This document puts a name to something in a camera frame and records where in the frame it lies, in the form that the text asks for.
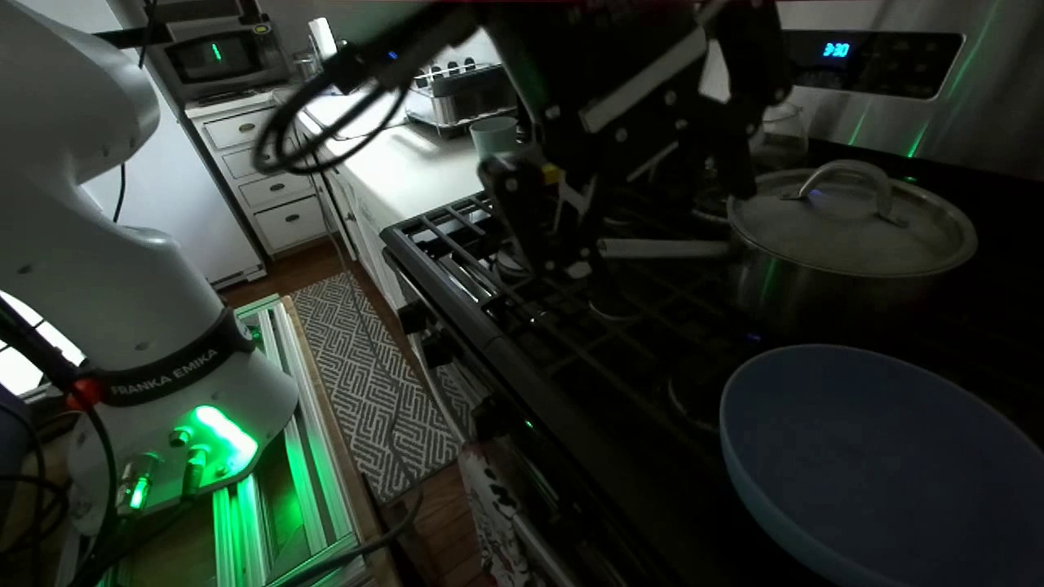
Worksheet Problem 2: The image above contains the microwave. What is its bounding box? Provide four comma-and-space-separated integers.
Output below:
150, 20, 291, 104

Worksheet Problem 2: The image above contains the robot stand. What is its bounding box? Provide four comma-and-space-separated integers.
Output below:
96, 293, 402, 587

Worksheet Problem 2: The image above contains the steel pot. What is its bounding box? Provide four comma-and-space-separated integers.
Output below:
725, 159, 979, 337

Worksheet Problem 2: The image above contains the blue bowl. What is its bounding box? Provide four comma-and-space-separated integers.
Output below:
719, 343, 1044, 587

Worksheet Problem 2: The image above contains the black cable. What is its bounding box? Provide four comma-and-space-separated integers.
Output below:
268, 477, 426, 587

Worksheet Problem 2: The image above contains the pale mug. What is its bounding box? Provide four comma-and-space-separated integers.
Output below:
469, 116, 521, 161

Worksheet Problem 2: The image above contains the glass carafe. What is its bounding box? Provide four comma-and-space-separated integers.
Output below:
750, 102, 809, 170

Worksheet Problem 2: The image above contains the white drawer cabinet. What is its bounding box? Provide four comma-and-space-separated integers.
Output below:
185, 88, 333, 258

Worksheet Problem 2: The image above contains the black gas stove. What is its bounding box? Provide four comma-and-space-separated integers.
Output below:
380, 0, 1044, 587

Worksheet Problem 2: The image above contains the white refrigerator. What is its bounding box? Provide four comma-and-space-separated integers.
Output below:
80, 78, 268, 290

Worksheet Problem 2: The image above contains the stove burner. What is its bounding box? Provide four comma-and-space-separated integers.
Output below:
587, 292, 647, 324
667, 373, 735, 435

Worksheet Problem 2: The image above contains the floral dish towel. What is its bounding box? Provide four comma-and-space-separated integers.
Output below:
458, 443, 557, 587

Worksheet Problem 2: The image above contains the silver toaster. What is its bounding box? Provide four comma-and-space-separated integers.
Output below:
405, 60, 520, 139

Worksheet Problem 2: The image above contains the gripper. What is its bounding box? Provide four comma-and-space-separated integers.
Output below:
478, 0, 794, 276

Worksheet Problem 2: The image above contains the grey patterned rug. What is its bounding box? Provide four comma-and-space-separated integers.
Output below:
289, 271, 462, 505

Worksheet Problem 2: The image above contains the paper towel roll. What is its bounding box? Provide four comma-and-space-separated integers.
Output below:
307, 17, 338, 63

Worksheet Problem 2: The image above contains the steel pot lid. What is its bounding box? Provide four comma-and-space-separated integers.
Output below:
727, 159, 979, 279

